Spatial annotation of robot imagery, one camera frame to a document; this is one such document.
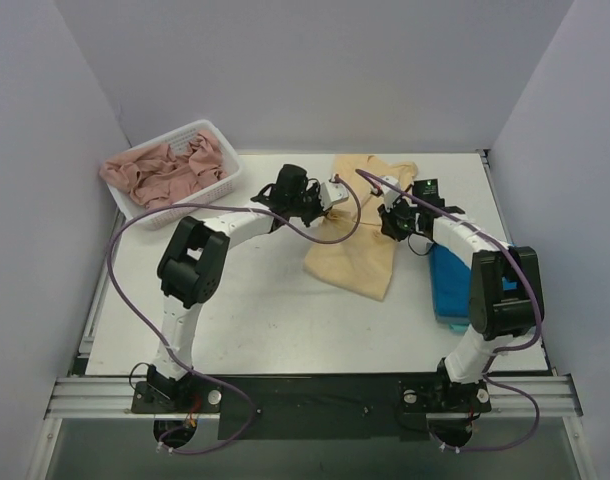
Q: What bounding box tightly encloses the yellow t shirt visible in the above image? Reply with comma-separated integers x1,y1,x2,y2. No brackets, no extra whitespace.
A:
303,154,418,301

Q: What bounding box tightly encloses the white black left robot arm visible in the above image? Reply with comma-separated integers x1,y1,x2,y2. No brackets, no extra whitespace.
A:
146,164,347,412

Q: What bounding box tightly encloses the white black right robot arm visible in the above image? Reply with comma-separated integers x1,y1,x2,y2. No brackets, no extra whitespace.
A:
372,176,544,409

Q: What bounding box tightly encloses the blue folded t shirt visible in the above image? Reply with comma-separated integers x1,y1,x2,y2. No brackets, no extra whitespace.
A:
429,245,471,325

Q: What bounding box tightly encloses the teal folded t shirt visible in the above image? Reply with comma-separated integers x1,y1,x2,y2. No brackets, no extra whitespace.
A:
449,324,469,334

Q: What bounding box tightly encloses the white plastic perforated basket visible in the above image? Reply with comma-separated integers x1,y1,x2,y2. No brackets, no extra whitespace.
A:
99,119,243,230

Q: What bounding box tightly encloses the pink crumpled t shirt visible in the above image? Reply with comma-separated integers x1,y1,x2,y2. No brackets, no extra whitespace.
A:
99,130,227,209

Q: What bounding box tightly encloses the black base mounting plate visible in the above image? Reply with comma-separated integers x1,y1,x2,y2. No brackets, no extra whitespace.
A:
131,372,491,446

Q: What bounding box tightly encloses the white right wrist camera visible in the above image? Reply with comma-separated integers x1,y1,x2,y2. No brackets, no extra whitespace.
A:
371,176,401,211

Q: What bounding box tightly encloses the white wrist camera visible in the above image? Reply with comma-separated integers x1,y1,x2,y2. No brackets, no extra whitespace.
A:
319,176,349,211
371,176,401,211

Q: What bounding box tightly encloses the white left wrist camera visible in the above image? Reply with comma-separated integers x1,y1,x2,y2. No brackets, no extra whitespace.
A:
319,176,349,211

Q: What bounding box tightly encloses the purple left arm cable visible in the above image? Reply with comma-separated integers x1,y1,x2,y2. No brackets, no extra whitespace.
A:
107,174,362,456

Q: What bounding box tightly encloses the aluminium front frame rail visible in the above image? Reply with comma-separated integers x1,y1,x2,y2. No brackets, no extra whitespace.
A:
46,374,582,420

